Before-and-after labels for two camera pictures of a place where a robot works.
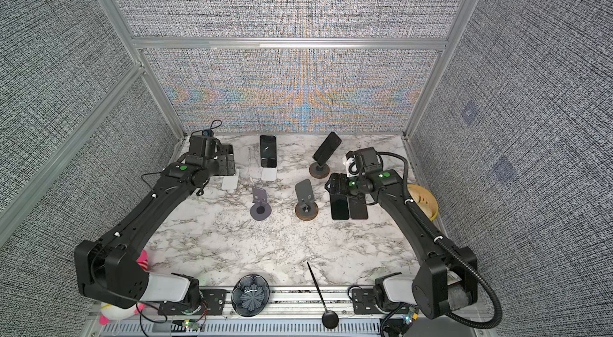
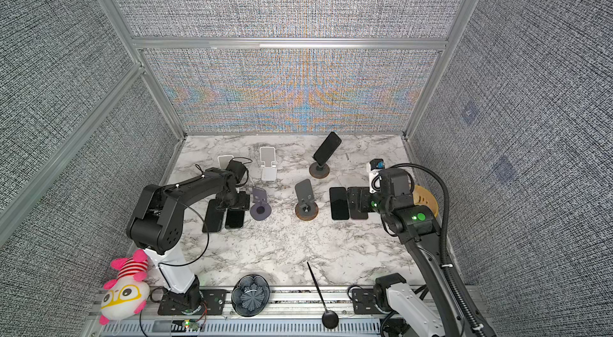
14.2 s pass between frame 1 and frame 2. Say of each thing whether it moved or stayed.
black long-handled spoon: stayed
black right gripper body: moved
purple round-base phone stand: stayed
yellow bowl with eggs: stayed
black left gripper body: moved
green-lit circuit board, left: stayed
